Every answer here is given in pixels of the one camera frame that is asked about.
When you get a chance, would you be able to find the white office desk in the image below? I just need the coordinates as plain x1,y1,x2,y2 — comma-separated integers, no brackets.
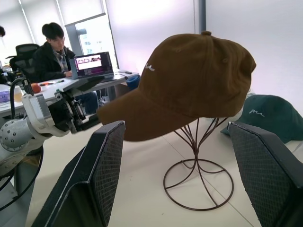
0,70,140,117

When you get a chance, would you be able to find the brown cardboard box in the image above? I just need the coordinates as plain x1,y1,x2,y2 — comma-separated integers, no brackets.
114,81,134,98

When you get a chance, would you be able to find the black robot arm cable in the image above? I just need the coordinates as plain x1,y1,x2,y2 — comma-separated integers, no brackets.
9,77,33,120
0,145,45,211

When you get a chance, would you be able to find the open grey laptop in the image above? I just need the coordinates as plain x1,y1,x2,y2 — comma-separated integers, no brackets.
69,52,115,80

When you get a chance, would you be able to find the clear jar with yellow liquid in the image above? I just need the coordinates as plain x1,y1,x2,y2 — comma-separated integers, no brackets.
13,85,24,103

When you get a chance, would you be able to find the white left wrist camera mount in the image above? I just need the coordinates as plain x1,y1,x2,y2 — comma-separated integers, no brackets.
21,94,71,138

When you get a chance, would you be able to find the brown baseball cap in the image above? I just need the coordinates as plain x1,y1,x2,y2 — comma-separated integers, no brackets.
96,30,257,142

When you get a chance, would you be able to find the black mesh office chair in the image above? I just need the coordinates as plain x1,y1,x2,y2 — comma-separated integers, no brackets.
6,44,40,82

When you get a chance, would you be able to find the dark green baseball cap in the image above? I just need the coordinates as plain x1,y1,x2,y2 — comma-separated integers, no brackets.
220,94,303,144

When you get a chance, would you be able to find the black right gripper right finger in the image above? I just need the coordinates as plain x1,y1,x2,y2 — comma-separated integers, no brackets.
228,121,303,227

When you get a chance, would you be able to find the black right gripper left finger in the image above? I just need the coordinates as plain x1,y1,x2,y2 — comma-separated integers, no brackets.
32,120,125,227

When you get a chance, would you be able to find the grey vertical pillar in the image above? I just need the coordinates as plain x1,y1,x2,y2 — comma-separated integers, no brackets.
198,0,207,34

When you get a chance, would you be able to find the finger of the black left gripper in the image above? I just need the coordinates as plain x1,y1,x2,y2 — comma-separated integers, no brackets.
79,113,100,131
62,77,103,93

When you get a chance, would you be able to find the seated person in dark jacket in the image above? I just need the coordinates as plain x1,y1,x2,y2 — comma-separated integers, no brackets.
32,22,99,114

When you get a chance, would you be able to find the purple box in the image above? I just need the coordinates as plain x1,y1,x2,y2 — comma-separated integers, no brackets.
0,85,12,103

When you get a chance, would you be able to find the brown wire hat stand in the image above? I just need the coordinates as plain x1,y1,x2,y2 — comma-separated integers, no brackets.
163,117,235,211

